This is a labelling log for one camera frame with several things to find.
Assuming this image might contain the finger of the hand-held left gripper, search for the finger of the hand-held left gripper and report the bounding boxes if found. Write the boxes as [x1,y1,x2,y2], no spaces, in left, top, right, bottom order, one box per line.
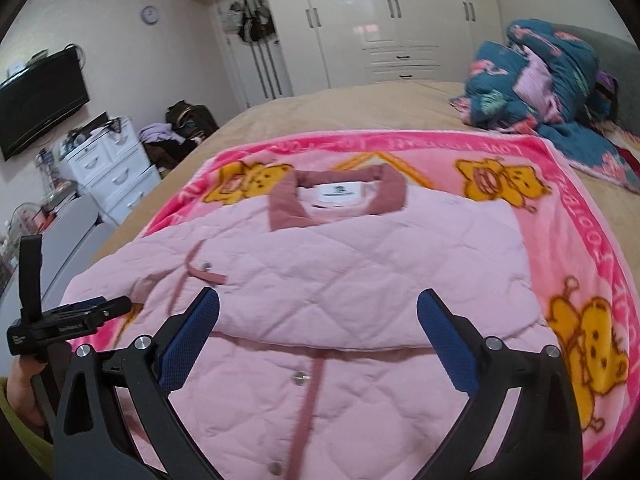
[19,234,45,322]

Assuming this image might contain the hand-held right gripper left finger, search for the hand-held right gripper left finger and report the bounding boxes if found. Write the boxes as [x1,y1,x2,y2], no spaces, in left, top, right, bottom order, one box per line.
[51,286,223,480]

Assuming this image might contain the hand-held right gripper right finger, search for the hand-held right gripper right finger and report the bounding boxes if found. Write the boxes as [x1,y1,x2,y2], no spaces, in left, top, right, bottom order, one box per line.
[416,287,586,480]

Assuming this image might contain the pink quilted jacket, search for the pink quilted jacket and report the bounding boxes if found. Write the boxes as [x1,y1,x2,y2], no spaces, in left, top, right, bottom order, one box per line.
[60,162,551,480]

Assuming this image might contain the dark brown clothes pile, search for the dark brown clothes pile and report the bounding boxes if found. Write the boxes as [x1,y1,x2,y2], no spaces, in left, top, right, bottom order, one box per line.
[142,137,202,172]

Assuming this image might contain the purple clothes pile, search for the purple clothes pile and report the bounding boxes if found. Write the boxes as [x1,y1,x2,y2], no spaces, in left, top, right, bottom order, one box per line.
[138,122,177,147]

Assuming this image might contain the person's left hand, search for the person's left hand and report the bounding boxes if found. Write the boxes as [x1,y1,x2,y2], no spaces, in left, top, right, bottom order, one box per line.
[6,359,50,427]

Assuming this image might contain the pale grey panel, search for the pale grey panel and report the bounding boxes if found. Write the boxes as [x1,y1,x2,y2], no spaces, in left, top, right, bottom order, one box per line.
[40,195,117,306]

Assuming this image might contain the white drawer cabinet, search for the white drawer cabinet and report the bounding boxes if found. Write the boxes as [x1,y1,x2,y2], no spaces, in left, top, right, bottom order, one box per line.
[57,117,162,226]

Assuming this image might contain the black flat television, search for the black flat television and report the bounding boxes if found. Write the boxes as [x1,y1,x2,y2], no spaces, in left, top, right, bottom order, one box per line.
[0,47,91,162]

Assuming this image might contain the pink printed bear blanket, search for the pink printed bear blanket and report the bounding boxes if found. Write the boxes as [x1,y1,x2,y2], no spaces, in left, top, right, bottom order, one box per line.
[65,130,640,480]

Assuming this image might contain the dark backpack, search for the dark backpack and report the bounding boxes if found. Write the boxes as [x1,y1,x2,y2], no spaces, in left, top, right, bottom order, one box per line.
[165,101,220,142]

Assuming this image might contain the bed with tan sheet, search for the bed with tan sheet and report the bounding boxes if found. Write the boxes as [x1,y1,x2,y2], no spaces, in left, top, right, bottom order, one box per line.
[92,80,640,461]

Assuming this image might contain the red and cream blanket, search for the red and cream blanket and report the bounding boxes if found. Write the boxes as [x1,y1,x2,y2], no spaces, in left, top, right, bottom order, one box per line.
[597,119,640,163]

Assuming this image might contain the white door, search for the white door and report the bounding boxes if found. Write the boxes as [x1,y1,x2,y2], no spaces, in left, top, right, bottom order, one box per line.
[214,0,294,109]

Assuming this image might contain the purple striped pillow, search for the purple striped pillow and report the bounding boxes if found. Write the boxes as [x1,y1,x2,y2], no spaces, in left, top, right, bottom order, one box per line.
[594,71,620,122]

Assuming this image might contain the teal floral quilt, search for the teal floral quilt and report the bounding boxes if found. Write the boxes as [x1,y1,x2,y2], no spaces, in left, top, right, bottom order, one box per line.
[448,19,640,193]

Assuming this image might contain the hanging dark bags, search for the hanging dark bags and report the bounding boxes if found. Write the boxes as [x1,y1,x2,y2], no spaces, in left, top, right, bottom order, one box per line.
[226,0,277,44]

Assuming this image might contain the grey padded headboard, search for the grey padded headboard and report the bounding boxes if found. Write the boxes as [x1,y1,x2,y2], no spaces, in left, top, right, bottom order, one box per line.
[550,22,640,128]

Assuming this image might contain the white glossy wardrobe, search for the white glossy wardrobe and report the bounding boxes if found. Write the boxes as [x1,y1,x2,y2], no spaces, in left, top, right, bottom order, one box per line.
[177,0,506,92]

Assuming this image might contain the black metal frame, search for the black metal frame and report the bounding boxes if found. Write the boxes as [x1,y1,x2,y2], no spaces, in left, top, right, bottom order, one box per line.
[75,112,124,137]

